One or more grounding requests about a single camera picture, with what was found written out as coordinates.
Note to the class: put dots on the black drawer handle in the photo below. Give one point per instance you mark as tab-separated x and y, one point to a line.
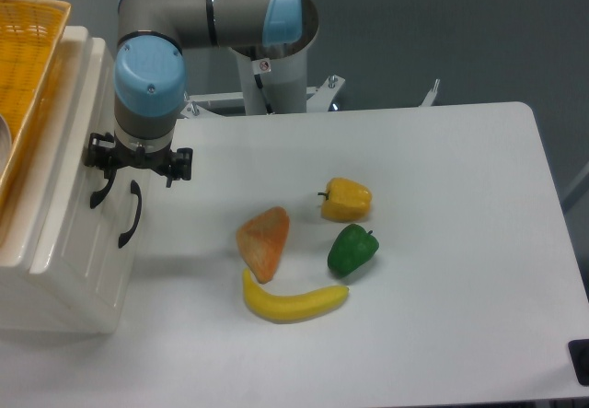
135	215
97	197

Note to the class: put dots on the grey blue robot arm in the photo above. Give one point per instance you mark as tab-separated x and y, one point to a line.
149	74

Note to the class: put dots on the white drawer cabinet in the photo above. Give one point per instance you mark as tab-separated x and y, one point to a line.
26	304

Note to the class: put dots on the green bell pepper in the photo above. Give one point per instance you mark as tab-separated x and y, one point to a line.
353	247

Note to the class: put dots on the black bottom drawer handle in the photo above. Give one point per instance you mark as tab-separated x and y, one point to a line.
135	215

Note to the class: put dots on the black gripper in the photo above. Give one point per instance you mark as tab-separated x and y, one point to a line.
108	154

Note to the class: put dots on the orange toast sandwich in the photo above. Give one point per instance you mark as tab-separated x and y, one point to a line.
261	240

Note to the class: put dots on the black object at table edge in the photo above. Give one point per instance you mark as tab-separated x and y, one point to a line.
579	352

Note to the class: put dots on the white metal base frame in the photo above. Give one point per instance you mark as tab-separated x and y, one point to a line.
318	99

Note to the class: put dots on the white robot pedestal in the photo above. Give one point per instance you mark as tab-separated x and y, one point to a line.
281	70

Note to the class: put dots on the black top drawer handle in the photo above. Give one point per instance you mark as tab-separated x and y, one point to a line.
97	197

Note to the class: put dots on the yellow woven basket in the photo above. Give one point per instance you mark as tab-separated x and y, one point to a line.
31	31

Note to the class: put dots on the yellow bell pepper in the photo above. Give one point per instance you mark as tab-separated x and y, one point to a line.
345	200

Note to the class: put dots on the white drawer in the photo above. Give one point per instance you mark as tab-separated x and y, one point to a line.
85	270
94	114

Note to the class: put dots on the yellow banana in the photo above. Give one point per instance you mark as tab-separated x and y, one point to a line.
292	308

